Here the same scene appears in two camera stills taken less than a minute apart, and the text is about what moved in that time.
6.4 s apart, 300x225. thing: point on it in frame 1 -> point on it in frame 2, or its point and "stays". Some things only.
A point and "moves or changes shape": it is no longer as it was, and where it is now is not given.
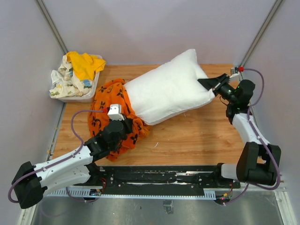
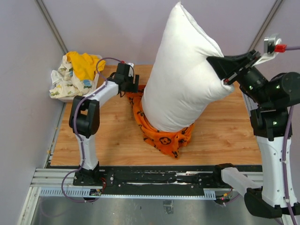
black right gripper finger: [211, 83] -> [224, 66]
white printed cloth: [65, 85] stays
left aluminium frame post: [43, 8] stays
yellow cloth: [85, 66] stays
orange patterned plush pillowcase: [112, 92] -> [167, 142]
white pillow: [173, 89] moves or changes shape
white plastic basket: [82, 99] stays
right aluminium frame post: [261, 33] stays
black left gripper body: [127, 129] -> [131, 86]
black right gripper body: [225, 89] -> [249, 78]
